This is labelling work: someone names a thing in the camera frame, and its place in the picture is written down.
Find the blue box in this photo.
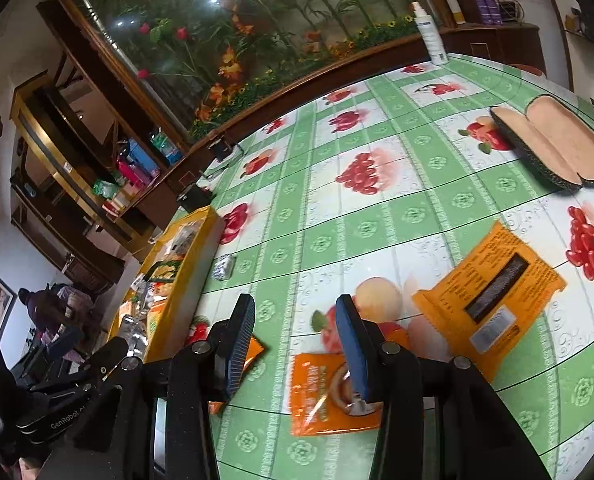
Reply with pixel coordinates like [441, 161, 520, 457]
[127, 139, 160, 178]

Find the yellow cardboard box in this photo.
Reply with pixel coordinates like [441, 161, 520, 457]
[108, 205, 225, 363]

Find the black box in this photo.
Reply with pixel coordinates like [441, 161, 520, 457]
[177, 184, 213, 213]

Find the wooden side cabinet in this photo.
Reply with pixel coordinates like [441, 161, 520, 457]
[442, 22, 548, 73]

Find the teal bottle at left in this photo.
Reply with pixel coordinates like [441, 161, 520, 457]
[149, 130, 183, 163]

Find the green bag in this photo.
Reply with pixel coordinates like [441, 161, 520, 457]
[92, 177, 120, 200]

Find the open glasses case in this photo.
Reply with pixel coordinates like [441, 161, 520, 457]
[491, 94, 594, 192]

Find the large orange snack packet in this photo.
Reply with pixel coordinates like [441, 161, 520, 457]
[412, 220, 568, 381]

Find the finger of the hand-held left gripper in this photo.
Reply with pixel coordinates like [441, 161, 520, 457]
[84, 337, 143, 386]

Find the white spray bottle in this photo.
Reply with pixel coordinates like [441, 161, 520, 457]
[411, 1, 449, 66]

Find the small silver wrapped candy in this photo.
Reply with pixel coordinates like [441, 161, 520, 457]
[212, 254, 237, 281]

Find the glass tank with artificial flowers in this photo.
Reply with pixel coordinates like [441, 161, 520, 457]
[52, 0, 458, 141]

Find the black flat item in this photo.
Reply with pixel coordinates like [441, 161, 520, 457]
[209, 136, 245, 162]

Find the wire basket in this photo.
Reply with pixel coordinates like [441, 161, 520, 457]
[499, 0, 522, 26]

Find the pink box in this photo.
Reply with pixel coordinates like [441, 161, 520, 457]
[117, 157, 153, 186]

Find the wooden shelf unit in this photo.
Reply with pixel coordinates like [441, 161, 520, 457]
[10, 70, 158, 291]

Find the silver foil packet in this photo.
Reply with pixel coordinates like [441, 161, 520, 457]
[118, 314, 150, 356]

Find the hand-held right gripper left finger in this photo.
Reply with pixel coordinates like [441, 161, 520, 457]
[42, 294, 257, 480]

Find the clear plastic packet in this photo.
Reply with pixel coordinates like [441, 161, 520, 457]
[164, 222, 200, 256]

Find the small orange snack packet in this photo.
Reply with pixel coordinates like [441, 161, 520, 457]
[289, 352, 383, 436]

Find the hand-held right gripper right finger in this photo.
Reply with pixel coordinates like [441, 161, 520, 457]
[336, 294, 552, 480]

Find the green-edged cracker packet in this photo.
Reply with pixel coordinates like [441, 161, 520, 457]
[144, 259, 184, 285]

